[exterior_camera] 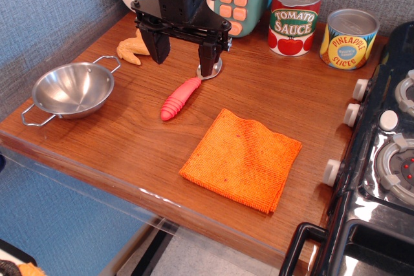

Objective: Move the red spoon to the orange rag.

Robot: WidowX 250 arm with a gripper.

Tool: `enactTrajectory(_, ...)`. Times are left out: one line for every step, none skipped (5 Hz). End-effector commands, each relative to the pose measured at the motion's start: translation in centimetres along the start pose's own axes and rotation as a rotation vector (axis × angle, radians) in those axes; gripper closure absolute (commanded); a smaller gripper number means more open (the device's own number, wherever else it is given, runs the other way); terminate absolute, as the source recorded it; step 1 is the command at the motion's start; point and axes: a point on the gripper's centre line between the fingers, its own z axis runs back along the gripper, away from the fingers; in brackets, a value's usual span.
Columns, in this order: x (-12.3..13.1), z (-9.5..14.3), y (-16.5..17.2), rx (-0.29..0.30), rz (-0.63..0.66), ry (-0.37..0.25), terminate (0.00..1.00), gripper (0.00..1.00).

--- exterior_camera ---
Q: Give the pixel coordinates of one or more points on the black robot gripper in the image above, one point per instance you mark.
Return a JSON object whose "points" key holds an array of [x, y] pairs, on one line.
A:
{"points": [[189, 20]]}

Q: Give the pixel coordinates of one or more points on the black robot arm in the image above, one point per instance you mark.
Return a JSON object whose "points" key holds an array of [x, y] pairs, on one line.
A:
{"points": [[188, 20]]}

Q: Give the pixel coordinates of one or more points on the orange folded rag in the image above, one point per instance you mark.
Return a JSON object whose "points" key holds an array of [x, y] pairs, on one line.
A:
{"points": [[242, 160]]}

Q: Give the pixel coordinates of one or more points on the toy chicken drumstick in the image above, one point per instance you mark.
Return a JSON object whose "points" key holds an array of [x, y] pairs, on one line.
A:
{"points": [[130, 48]]}

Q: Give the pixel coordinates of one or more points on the tomato sauce can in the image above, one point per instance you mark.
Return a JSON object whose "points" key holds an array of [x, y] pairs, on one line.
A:
{"points": [[292, 26]]}

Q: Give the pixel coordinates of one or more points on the pineapple slices can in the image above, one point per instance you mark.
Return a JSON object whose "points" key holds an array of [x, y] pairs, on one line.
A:
{"points": [[348, 38]]}

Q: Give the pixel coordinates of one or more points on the white stove knob middle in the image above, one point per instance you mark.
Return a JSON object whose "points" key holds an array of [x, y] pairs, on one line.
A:
{"points": [[351, 114]]}

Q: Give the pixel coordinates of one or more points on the white stove knob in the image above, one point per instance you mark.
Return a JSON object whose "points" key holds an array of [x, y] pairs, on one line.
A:
{"points": [[351, 114], [331, 172], [360, 89]]}

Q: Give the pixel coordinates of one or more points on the white stove knob upper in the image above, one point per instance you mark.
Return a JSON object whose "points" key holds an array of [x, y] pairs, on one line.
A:
{"points": [[360, 89]]}

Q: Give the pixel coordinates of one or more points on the white stove knob lower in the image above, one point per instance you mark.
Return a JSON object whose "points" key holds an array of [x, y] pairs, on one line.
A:
{"points": [[331, 172]]}

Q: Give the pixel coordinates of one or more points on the black toy stove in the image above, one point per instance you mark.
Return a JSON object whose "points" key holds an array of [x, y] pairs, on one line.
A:
{"points": [[370, 216]]}

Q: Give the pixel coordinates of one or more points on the red handled metal spoon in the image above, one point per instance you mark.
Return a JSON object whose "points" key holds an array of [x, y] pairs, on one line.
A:
{"points": [[175, 102]]}

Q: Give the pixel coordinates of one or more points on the steel bowl with handles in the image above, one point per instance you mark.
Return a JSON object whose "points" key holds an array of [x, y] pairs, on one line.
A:
{"points": [[74, 90]]}

